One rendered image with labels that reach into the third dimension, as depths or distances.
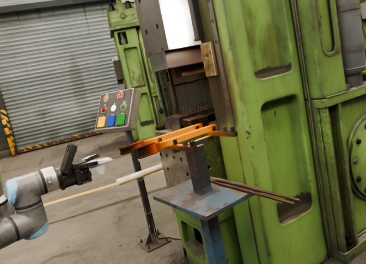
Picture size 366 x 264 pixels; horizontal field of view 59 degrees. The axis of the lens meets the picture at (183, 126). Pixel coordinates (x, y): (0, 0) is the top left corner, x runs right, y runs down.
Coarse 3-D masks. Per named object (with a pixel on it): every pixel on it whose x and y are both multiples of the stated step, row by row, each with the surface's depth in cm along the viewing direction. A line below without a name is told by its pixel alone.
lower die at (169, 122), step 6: (204, 108) 198; (210, 108) 195; (186, 114) 190; (192, 114) 189; (198, 114) 191; (204, 114) 193; (168, 120) 196; (174, 120) 189; (180, 120) 185; (210, 120) 195; (168, 126) 198; (174, 126) 191; (180, 126) 185
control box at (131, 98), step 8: (104, 96) 240; (112, 96) 234; (120, 96) 228; (128, 96) 224; (136, 96) 225; (104, 104) 237; (112, 104) 232; (120, 104) 226; (128, 104) 222; (136, 104) 224; (104, 112) 234; (112, 112) 229; (120, 112) 224; (128, 112) 219; (136, 112) 224; (96, 120) 237; (128, 120) 217; (136, 120) 223; (96, 128) 235; (104, 128) 230; (112, 128) 226; (120, 128) 223; (128, 128) 221
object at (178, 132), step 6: (192, 126) 152; (174, 132) 147; (180, 132) 149; (186, 132) 151; (156, 138) 142; (162, 138) 144; (168, 138) 145; (132, 144) 136; (138, 144) 138; (120, 150) 134; (126, 150) 135; (132, 150) 136
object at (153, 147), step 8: (200, 128) 142; (208, 128) 143; (216, 128) 146; (176, 136) 136; (184, 136) 135; (192, 136) 138; (144, 144) 127; (152, 144) 127; (160, 144) 128; (168, 144) 131; (136, 152) 124; (144, 152) 125; (152, 152) 127
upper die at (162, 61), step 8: (184, 48) 184; (192, 48) 187; (200, 48) 190; (152, 56) 192; (160, 56) 184; (168, 56) 180; (176, 56) 182; (184, 56) 185; (192, 56) 187; (200, 56) 190; (152, 64) 195; (160, 64) 186; (168, 64) 180; (176, 64) 182; (184, 64) 185
